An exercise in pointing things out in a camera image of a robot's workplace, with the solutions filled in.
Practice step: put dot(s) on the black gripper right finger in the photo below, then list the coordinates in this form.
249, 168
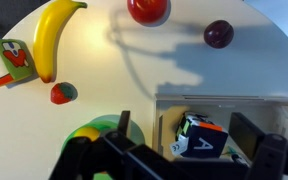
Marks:
270, 156

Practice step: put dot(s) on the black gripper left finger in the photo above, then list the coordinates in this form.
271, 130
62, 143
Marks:
84, 160

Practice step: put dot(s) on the yellow round toy lemon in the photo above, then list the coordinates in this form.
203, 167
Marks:
87, 132

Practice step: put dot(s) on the green plastic bowl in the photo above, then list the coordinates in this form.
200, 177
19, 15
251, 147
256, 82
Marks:
99, 120

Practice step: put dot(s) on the black and orange picture cube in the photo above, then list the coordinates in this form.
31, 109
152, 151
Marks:
204, 141

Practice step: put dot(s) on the red toy strawberry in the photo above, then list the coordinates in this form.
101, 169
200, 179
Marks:
60, 94

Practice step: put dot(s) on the wooden tray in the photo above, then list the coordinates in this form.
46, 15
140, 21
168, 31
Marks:
170, 110

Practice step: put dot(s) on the red object at edge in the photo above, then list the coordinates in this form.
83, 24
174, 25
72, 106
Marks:
9, 60

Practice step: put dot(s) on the yellow toy banana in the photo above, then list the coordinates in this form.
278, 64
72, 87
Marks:
47, 36

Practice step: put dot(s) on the dark purple toy plum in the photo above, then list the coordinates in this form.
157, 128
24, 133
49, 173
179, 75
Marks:
219, 34

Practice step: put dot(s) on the red toy apple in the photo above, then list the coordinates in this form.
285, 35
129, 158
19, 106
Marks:
147, 10

